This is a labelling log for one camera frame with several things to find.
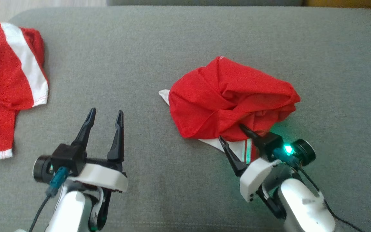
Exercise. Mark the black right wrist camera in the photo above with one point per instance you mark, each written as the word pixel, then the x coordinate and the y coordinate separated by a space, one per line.
pixel 271 143

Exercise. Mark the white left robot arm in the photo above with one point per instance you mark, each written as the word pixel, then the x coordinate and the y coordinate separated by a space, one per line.
pixel 69 212

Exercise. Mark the grey sofa back cushion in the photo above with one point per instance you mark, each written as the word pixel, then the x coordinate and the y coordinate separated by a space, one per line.
pixel 204 2

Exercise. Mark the red jersey with number print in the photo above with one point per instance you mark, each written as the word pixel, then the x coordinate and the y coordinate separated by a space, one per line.
pixel 224 96

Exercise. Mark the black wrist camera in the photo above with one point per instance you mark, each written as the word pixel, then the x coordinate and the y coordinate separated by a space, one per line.
pixel 271 143
pixel 68 158

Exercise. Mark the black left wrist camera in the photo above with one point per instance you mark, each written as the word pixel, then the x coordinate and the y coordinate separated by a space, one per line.
pixel 68 158

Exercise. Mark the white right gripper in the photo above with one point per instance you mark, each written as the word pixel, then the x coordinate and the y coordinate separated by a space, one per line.
pixel 253 180

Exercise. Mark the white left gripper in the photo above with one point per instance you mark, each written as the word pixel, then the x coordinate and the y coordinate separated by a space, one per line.
pixel 105 180

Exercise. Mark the grey sofa seat cushion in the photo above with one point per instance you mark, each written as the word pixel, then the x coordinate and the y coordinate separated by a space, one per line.
pixel 185 38

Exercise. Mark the yellow sofa cushion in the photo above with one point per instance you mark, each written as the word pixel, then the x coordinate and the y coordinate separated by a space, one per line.
pixel 349 3

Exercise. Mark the red shorts with white stripe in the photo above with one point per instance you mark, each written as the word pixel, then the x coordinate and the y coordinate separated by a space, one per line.
pixel 2 74

